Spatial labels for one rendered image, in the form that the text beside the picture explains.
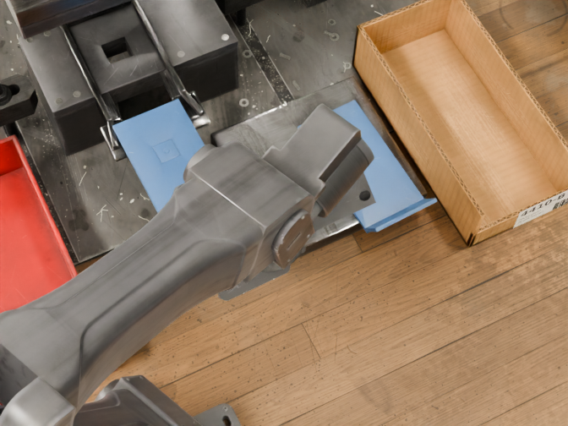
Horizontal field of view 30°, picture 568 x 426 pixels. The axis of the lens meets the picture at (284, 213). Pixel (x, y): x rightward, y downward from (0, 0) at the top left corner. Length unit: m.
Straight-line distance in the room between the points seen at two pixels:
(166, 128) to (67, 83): 0.12
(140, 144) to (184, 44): 0.13
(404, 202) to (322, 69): 0.20
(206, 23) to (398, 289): 0.33
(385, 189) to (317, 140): 0.32
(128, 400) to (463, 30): 0.58
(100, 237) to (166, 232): 0.44
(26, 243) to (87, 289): 0.48
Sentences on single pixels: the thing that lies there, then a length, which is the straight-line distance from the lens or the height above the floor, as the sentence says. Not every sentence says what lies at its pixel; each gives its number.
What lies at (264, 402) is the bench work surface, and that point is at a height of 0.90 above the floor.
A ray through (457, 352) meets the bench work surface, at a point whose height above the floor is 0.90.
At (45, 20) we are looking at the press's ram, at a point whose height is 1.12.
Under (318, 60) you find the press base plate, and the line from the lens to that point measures 1.19.
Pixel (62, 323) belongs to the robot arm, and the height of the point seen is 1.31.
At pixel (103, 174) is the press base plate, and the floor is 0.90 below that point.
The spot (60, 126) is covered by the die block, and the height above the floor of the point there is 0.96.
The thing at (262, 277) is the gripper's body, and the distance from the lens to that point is 0.88.
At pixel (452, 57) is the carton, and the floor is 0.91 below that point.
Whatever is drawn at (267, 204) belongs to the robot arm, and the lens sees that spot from 0.68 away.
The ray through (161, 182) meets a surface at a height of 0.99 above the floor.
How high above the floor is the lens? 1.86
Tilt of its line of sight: 62 degrees down
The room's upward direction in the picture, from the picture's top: 3 degrees clockwise
